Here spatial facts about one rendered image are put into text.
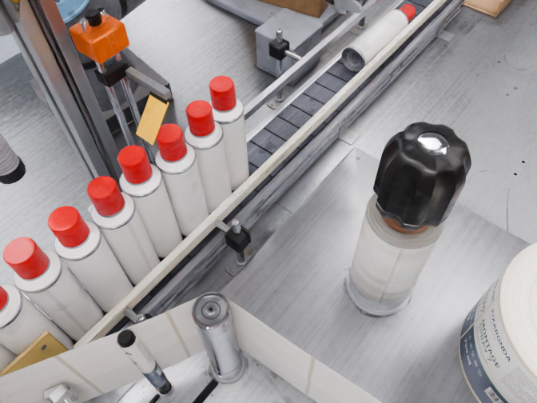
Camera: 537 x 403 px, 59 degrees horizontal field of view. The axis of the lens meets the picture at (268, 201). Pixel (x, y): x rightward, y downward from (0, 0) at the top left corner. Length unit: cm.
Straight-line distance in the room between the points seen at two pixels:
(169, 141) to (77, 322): 25
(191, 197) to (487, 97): 66
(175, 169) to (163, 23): 66
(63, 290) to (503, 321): 47
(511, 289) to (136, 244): 43
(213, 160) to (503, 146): 56
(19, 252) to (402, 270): 41
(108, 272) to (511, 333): 45
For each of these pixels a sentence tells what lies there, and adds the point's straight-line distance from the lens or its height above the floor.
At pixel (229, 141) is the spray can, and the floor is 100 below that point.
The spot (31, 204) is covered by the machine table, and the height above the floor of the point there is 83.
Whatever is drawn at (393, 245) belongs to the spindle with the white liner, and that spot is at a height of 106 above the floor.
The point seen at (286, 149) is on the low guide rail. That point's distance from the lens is 78.
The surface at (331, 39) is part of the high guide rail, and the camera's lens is 92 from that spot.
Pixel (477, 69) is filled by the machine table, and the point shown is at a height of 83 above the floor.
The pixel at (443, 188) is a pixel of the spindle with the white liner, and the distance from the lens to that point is 46.
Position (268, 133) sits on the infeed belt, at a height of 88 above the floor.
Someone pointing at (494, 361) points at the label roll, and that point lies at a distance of 60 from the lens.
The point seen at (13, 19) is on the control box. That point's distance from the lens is 42.
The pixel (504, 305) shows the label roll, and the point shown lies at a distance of 57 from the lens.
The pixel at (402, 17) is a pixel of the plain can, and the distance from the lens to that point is 106.
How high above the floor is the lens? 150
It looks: 55 degrees down
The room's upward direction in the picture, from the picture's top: 2 degrees counter-clockwise
